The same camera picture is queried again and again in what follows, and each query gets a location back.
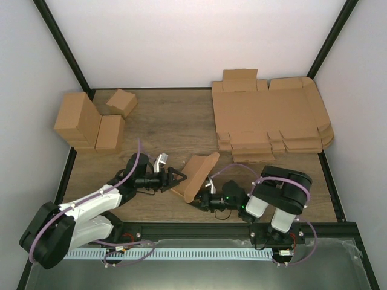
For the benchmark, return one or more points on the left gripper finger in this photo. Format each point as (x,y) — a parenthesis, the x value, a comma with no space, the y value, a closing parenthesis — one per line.
(175,182)
(175,174)

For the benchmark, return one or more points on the stack of flat cardboard blanks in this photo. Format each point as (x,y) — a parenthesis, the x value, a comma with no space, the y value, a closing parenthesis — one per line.
(257,119)

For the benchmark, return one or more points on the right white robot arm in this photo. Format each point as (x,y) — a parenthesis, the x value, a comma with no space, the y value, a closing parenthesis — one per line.
(288,191)

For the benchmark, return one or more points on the light blue slotted cable duct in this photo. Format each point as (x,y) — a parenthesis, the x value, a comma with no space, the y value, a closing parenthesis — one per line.
(172,254)

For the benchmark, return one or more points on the small tilted cardboard box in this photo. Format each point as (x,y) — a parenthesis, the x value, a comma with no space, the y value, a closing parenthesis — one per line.
(122,103)

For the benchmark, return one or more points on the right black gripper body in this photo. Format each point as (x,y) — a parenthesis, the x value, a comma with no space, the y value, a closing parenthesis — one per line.
(215,203)

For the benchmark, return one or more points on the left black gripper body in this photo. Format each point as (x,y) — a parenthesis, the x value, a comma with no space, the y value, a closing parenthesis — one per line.
(158,183)

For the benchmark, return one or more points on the clear plastic sheet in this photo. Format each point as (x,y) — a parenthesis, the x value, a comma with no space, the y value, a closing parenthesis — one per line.
(335,264)

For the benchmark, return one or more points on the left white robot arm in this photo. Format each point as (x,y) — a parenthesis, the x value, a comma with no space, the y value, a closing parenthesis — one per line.
(55,230)

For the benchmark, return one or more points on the black aluminium frame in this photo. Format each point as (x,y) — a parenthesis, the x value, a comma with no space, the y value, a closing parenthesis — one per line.
(211,229)

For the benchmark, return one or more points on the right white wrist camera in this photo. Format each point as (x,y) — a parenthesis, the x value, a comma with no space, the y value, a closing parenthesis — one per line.
(210,186)

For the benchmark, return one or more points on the tall folded cardboard box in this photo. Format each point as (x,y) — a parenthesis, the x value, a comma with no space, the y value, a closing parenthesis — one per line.
(78,122)

